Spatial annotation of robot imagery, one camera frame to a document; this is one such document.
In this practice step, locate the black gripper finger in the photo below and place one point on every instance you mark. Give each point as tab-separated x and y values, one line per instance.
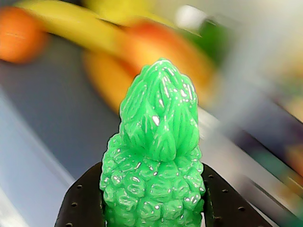
225	205
80	203

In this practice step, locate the green toy pineapple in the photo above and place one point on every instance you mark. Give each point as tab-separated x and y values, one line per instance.
154	165

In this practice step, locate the green toy pear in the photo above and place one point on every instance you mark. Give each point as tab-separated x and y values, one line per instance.
208	40

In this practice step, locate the red yellow toy mango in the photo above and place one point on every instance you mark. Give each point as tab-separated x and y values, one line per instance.
165	47

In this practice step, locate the yellow toy banana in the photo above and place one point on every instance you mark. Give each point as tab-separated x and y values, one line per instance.
71	30

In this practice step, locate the orange toy fruit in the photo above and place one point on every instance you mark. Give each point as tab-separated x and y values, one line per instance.
19	35

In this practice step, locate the yellow toy pepper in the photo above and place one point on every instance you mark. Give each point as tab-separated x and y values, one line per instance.
123	9

